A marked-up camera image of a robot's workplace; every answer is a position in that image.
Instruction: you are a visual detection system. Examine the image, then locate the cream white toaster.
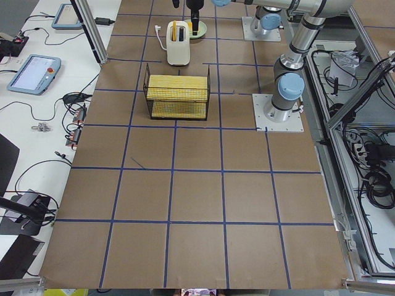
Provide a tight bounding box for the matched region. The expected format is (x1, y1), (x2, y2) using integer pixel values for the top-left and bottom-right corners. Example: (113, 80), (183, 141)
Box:
(166, 21), (190, 66)

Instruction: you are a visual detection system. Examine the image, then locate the light green plate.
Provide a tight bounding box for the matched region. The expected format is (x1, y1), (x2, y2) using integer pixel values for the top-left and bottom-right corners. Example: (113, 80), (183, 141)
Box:
(185, 18), (207, 39)

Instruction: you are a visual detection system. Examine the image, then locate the yellow toast slice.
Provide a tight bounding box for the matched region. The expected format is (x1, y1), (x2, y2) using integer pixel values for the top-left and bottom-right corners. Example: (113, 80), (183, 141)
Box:
(172, 20), (177, 42)

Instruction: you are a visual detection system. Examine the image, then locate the black power adapter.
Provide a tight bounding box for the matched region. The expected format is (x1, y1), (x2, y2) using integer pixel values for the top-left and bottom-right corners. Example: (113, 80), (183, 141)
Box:
(94, 17), (115, 26)

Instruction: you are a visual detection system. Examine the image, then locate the yellow woven mat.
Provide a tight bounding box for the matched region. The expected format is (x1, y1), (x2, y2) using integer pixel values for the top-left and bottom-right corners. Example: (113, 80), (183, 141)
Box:
(146, 75), (209, 118)

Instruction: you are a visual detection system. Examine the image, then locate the far blue teach pendant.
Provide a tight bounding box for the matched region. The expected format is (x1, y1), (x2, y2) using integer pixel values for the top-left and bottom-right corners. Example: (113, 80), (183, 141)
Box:
(51, 3), (82, 30)

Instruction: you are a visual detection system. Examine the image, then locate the blue teach pendant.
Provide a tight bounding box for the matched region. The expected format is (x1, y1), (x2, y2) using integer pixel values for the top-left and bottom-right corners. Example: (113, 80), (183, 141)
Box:
(51, 3), (82, 30)
(7, 54), (62, 96)

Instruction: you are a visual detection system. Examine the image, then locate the crumpled white paper bag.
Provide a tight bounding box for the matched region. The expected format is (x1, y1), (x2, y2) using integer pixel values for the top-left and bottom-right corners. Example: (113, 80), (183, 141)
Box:
(328, 50), (359, 87)

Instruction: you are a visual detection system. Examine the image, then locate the near blue teach pendant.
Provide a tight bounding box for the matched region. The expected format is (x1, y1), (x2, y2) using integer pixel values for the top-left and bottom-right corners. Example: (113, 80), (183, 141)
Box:
(7, 54), (62, 96)

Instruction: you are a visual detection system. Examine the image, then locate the black electronics box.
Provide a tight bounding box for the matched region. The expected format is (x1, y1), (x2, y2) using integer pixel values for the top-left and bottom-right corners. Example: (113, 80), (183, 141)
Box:
(0, 32), (29, 59)

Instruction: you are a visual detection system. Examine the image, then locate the small metal clamp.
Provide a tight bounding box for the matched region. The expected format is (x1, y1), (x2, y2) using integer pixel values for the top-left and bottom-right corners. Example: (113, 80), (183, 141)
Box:
(31, 122), (52, 133)

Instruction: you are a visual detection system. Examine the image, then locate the white toaster power cable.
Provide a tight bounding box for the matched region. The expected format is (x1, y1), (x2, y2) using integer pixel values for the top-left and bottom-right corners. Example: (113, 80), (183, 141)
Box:
(154, 25), (168, 51)

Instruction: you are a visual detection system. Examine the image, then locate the black wire basket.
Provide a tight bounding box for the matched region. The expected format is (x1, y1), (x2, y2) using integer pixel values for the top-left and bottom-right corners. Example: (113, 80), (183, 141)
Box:
(143, 63), (212, 121)

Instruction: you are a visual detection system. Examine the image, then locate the aluminium frame post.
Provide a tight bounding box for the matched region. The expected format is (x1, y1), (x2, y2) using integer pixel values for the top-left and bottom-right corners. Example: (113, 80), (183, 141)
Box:
(70, 0), (108, 65)

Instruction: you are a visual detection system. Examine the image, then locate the circuit board with wires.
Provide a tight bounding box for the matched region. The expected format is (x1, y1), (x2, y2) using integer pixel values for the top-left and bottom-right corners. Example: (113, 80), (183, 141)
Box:
(65, 104), (88, 149)

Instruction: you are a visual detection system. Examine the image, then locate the aluminium side rail frame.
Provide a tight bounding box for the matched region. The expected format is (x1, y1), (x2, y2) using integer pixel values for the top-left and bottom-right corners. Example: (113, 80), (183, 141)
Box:
(306, 1), (394, 282)

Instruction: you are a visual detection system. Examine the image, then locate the black cable bundle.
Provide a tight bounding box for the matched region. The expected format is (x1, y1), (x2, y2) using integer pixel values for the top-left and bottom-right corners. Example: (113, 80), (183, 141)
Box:
(357, 166), (395, 213)

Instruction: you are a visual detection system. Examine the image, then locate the black camera stand base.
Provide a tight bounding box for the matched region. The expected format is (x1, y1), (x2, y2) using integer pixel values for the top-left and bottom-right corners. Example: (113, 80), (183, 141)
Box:
(1, 189), (59, 236)

